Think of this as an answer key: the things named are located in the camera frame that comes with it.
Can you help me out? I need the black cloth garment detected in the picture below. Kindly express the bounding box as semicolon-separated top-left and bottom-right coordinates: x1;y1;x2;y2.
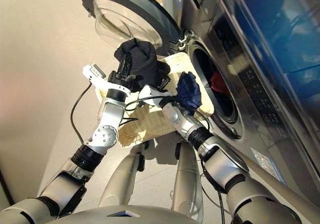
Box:
113;39;171;92

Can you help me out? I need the navy blue cloth garment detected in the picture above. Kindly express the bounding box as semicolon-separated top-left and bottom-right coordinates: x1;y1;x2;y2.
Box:
174;71;203;116

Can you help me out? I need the orange cloth garment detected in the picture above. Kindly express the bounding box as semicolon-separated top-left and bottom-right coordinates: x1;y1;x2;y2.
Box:
209;72;230;95

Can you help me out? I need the pale woven laundry basket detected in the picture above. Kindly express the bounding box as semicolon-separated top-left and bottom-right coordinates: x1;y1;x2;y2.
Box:
95;52;216;149

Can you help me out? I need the round washing machine door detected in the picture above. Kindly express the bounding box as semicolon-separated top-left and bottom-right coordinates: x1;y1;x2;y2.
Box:
77;0;183;52

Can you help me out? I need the grey washing machine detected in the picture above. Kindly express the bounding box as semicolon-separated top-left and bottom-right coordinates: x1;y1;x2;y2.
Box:
159;0;320;197

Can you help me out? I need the metal door hinge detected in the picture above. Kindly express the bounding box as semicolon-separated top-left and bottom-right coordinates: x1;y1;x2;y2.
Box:
177;29;194;50

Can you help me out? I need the silver robot leg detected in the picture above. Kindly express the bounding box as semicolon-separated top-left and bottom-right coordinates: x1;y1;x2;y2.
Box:
170;142;204;221
98;143;146;207

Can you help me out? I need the blue energy label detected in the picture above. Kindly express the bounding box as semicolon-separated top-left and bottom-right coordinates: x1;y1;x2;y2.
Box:
250;147;288;185

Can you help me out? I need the grey robot torso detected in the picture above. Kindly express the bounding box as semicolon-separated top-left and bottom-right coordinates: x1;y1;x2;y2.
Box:
55;204;201;224

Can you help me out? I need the dark grey stacked dryer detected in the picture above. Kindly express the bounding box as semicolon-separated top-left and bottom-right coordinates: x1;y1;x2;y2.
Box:
212;0;320;159

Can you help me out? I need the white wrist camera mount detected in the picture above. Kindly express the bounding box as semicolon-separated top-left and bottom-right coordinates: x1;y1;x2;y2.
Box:
82;63;131;95
138;84;174;107

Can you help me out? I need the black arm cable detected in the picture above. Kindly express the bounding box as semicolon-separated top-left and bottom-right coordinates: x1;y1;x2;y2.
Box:
70;82;139;145
124;95;226;224

